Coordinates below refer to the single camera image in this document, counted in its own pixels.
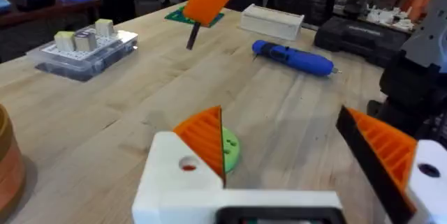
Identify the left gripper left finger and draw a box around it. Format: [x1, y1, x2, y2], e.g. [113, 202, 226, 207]
[131, 105, 226, 224]

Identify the blue electric screwdriver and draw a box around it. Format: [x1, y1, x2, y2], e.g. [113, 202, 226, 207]
[251, 39, 342, 77]

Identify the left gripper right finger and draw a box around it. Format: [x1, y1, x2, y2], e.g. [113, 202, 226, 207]
[335, 105, 447, 224]

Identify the black tool case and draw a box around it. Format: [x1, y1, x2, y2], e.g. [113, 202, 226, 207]
[314, 16, 411, 68]

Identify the green disc with holes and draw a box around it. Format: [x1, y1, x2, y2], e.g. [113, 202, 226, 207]
[221, 126, 242, 174]

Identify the white box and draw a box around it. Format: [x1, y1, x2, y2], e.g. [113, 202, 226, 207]
[239, 3, 305, 42]

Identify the green board with blocks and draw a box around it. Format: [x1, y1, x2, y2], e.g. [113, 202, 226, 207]
[164, 6, 225, 29]

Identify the dark side table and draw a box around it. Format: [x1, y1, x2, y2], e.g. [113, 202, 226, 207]
[0, 0, 104, 31]

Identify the heap of printed parts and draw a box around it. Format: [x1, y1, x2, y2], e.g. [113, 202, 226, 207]
[331, 0, 437, 33]

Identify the clear box with blocks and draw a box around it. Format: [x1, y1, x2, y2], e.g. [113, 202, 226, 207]
[26, 18, 139, 82]

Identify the brown tub with toys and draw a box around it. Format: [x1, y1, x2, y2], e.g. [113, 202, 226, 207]
[0, 104, 26, 220]

